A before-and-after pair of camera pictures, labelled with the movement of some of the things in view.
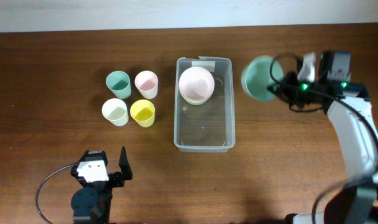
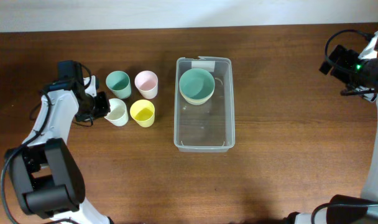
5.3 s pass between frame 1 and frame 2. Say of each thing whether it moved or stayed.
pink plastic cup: stayed
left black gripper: moved
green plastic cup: stayed
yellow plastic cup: stayed
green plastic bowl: moved
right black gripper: moved
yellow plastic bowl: stayed
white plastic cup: stayed
